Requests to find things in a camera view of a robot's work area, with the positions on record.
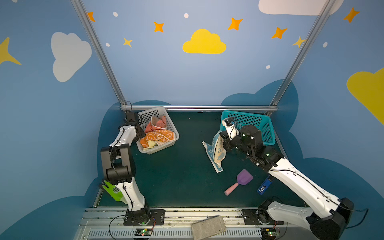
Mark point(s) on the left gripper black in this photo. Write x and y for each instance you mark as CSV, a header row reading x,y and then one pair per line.
x,y
139,131

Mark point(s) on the white plastic basket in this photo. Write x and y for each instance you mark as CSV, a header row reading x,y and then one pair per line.
x,y
145,117

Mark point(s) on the right green circuit board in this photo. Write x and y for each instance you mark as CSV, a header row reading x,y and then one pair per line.
x,y
269,234

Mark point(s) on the grey sponge block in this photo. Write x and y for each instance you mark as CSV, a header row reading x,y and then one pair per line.
x,y
209,227

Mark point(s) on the left green circuit board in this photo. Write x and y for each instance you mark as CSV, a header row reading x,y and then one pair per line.
x,y
143,232

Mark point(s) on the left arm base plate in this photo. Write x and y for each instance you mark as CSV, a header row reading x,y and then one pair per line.
x,y
145,218

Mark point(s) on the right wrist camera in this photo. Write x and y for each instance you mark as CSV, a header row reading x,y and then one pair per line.
x,y
230,125

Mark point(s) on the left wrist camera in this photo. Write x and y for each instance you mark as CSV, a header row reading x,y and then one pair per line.
x,y
132,118

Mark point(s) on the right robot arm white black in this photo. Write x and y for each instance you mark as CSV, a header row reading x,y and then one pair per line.
x,y
326,215

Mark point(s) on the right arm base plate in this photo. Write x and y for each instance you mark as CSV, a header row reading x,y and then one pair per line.
x,y
252,217

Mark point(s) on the blue bunny pattern towel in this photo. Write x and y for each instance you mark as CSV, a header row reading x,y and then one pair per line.
x,y
216,152

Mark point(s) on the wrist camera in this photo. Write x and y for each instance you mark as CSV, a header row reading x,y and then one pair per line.
x,y
230,125
132,118

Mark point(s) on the teal plastic basket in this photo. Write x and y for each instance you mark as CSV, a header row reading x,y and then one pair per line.
x,y
262,122

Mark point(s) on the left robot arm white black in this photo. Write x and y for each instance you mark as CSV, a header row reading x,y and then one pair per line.
x,y
119,167

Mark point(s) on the orange bunny pattern towel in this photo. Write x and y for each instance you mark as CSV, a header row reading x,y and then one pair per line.
x,y
157,138

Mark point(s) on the green circuit board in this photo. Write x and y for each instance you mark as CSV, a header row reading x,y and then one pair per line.
x,y
143,232
269,234

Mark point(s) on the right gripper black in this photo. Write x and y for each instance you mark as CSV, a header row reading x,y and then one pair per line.
x,y
227,137

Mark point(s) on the purple pink toy scoop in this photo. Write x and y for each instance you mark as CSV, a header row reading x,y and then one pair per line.
x,y
243,178

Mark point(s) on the pink red towel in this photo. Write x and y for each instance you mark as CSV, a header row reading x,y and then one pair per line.
x,y
156,124

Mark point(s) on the green work glove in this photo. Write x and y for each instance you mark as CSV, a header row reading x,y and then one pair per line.
x,y
113,191

